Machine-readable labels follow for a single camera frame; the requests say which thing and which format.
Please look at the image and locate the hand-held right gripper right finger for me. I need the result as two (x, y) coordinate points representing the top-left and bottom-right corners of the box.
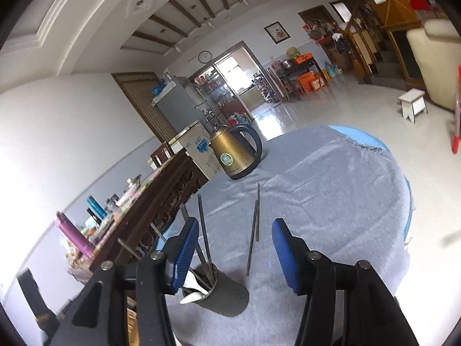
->
(272, 218), (420, 346)

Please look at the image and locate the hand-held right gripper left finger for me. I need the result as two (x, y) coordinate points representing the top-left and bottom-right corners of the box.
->
(47, 217), (200, 346)

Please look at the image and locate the bundle of black chopsticks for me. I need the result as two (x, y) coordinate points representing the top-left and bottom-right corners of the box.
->
(118, 194), (217, 289)

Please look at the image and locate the grey metal utensil holder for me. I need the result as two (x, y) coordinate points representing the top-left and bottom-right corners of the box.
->
(181, 263), (250, 318)

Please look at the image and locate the carved wooden sideboard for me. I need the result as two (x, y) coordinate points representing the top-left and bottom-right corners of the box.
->
(67, 149), (209, 285)

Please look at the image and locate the grey tablecloth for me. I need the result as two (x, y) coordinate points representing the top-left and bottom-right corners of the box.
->
(158, 125), (413, 346)

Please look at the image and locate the purple thermos bottle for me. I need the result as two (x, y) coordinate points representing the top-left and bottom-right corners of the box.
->
(55, 212), (96, 259)

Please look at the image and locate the teal thermos bottle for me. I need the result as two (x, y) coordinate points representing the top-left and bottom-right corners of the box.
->
(86, 195), (107, 220)

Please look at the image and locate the wooden chair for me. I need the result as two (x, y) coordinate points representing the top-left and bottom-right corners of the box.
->
(150, 142), (174, 168)

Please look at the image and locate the white printed carton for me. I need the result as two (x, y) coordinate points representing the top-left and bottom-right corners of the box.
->
(169, 121), (224, 181)

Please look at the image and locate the gold electric kettle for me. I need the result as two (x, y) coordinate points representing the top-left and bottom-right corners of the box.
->
(209, 124), (263, 181)

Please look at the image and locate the blue table cover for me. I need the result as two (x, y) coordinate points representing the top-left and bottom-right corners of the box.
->
(328, 125), (413, 246)

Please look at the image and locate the grey refrigerator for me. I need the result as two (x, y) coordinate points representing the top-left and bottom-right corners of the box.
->
(151, 76), (213, 134)

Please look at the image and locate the brown wooden door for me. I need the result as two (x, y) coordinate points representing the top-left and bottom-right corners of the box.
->
(112, 73), (177, 145)

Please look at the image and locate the glass display cabinet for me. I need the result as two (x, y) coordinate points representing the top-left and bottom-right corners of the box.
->
(189, 70), (238, 116)

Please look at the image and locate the large orange box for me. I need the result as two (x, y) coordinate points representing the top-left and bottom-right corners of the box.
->
(297, 72), (318, 95)

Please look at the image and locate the dark wooden side table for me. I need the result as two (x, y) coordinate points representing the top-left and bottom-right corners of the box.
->
(275, 58), (325, 102)

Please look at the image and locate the small white stool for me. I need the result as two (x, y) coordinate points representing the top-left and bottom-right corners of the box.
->
(398, 89), (429, 122)

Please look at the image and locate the red plastic chair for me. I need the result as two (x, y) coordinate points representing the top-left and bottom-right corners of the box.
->
(450, 65), (461, 154)

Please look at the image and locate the wooden staircase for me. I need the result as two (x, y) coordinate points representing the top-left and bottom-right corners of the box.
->
(346, 0), (426, 87)

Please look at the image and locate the cream sofa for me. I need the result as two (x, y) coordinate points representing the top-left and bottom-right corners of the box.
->
(406, 18), (461, 110)

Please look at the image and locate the framed wall picture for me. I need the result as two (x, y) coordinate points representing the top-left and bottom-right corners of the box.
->
(264, 22), (291, 44)

